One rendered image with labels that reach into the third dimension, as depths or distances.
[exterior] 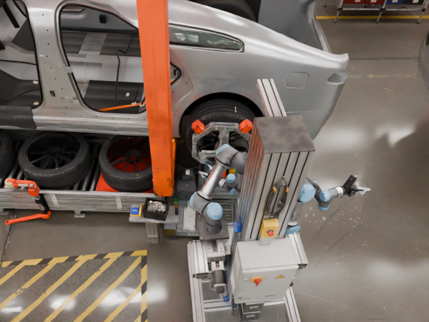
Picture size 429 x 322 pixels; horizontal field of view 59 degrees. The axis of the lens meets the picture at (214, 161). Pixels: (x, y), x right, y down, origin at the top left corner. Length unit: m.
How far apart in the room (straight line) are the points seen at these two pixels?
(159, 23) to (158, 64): 0.28
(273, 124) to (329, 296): 2.21
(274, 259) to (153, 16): 1.57
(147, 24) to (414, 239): 3.36
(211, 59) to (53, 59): 1.24
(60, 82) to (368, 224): 3.28
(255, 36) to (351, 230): 2.23
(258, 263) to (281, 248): 0.18
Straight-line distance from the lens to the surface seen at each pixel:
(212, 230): 2.83
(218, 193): 3.90
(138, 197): 3.62
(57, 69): 3.37
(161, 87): 2.56
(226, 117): 3.21
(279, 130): 1.88
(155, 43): 2.38
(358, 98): 5.81
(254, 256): 2.35
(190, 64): 3.06
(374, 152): 5.06
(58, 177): 3.81
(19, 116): 3.83
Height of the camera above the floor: 3.28
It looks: 48 degrees down
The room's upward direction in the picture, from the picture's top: 5 degrees clockwise
